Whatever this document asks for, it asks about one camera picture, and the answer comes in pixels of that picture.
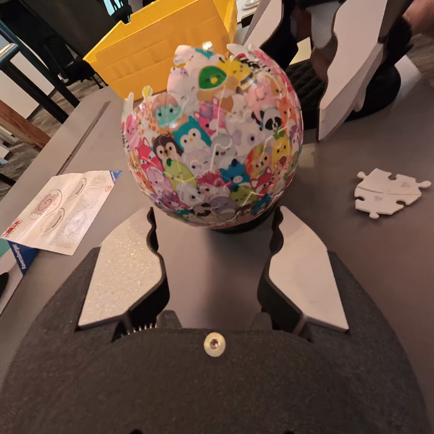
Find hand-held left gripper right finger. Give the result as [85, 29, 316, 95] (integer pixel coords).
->
[257, 205, 350, 334]

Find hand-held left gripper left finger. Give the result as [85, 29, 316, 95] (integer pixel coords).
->
[77, 207, 170, 331]

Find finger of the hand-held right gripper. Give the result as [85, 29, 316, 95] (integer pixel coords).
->
[242, 0, 300, 70]
[310, 0, 390, 143]

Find black ball stand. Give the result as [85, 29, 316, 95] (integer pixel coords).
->
[210, 207, 275, 234]

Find joined puzzle pieces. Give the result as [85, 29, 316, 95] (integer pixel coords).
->
[354, 168, 432, 219]

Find colourful puzzle ball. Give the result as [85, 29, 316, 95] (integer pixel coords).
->
[120, 42, 304, 228]

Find person's right forearm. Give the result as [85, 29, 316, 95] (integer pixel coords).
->
[402, 0, 434, 36]

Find puzzle box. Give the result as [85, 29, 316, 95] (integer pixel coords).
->
[0, 237, 38, 314]

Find black wrist rest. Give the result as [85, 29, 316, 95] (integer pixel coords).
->
[284, 63, 403, 122]

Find instruction leaflet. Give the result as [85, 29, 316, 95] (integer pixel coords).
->
[0, 170, 123, 256]

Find yellow plastic bin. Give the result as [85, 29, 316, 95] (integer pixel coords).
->
[83, 0, 238, 102]

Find wooden board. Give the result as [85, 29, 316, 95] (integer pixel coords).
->
[0, 99, 51, 150]

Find black metal table frame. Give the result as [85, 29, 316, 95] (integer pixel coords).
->
[0, 19, 81, 124]

